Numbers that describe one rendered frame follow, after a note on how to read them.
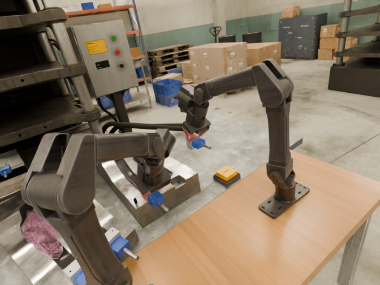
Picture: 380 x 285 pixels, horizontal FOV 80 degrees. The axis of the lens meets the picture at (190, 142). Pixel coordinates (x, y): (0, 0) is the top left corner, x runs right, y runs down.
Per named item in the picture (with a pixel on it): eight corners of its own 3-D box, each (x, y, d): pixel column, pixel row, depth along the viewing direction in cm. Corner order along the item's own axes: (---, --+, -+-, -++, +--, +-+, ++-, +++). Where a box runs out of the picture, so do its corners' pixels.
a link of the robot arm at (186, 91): (172, 103, 88) (177, 76, 80) (186, 96, 93) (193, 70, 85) (194, 120, 84) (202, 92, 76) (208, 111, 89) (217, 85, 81)
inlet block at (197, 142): (215, 151, 94) (214, 139, 92) (206, 156, 91) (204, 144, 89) (195, 143, 104) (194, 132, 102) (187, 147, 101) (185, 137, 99)
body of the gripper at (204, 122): (181, 125, 92) (184, 111, 87) (201, 116, 97) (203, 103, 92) (191, 135, 89) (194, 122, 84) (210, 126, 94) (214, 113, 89)
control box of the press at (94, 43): (171, 206, 200) (125, 18, 133) (140, 226, 185) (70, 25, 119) (159, 195, 217) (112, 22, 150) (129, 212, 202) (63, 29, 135)
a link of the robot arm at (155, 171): (150, 155, 70) (151, 141, 64) (167, 162, 69) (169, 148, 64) (139, 173, 65) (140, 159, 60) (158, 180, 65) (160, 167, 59)
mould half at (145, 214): (201, 191, 90) (196, 162, 84) (142, 228, 77) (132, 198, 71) (143, 151, 127) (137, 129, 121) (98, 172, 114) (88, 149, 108)
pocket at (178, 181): (187, 187, 85) (186, 179, 83) (176, 194, 82) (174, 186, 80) (180, 182, 88) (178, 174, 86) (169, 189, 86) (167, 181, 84)
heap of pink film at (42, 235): (103, 221, 75) (95, 203, 71) (49, 266, 63) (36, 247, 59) (64, 198, 89) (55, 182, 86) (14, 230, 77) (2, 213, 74)
